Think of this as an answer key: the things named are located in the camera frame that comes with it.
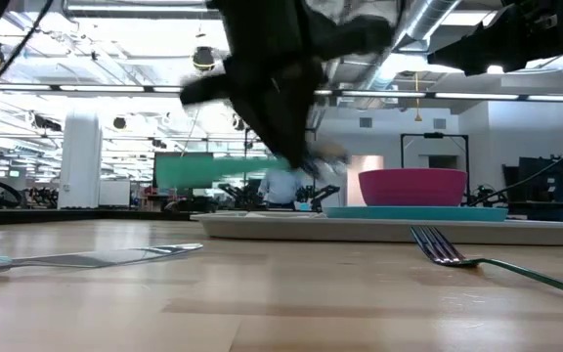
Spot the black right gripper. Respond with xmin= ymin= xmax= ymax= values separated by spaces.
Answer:
xmin=426 ymin=0 xmax=561 ymax=78

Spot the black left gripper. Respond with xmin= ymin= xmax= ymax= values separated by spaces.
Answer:
xmin=179 ymin=0 xmax=395 ymax=170

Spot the beige cloth napkin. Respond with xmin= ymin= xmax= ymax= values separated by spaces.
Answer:
xmin=212 ymin=209 xmax=325 ymax=220

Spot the pink bowl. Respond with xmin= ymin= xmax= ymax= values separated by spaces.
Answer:
xmin=358 ymin=167 xmax=469 ymax=207

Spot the teal plate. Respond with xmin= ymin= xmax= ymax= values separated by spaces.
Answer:
xmin=323 ymin=204 xmax=510 ymax=223

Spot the teal handled fork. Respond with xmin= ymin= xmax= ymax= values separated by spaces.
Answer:
xmin=410 ymin=224 xmax=563 ymax=304

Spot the teal handled knife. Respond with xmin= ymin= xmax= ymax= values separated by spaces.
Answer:
xmin=0 ymin=242 xmax=204 ymax=279

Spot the grey plastic tray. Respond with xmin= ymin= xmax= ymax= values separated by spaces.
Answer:
xmin=191 ymin=209 xmax=563 ymax=246

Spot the person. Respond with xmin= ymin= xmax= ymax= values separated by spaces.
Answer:
xmin=256 ymin=168 xmax=305 ymax=210

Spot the round ceiling lamp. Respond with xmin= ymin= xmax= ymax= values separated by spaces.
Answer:
xmin=192 ymin=46 xmax=217 ymax=72

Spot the green board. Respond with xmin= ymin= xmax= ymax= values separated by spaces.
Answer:
xmin=152 ymin=151 xmax=215 ymax=191

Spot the dark equipment cabinet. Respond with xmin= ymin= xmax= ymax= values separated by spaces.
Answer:
xmin=501 ymin=154 xmax=563 ymax=224

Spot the white cabinet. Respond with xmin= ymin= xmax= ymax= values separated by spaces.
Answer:
xmin=98 ymin=179 xmax=132 ymax=207

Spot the white column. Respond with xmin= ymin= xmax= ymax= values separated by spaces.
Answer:
xmin=58 ymin=110 xmax=104 ymax=210

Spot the silver ventilation duct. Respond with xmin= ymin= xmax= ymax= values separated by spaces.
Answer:
xmin=359 ymin=0 xmax=461 ymax=92

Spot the black stand frame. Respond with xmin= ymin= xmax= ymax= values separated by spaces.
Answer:
xmin=399 ymin=131 xmax=471 ymax=206

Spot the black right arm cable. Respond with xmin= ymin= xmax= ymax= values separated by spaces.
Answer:
xmin=466 ymin=136 xmax=563 ymax=207

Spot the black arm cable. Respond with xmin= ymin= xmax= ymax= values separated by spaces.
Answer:
xmin=466 ymin=136 xmax=563 ymax=207
xmin=0 ymin=0 xmax=56 ymax=109

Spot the black aluminium table frame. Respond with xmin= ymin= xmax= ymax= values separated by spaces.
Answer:
xmin=0 ymin=207 xmax=563 ymax=241

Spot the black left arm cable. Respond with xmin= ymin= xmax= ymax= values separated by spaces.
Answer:
xmin=0 ymin=0 xmax=56 ymax=109

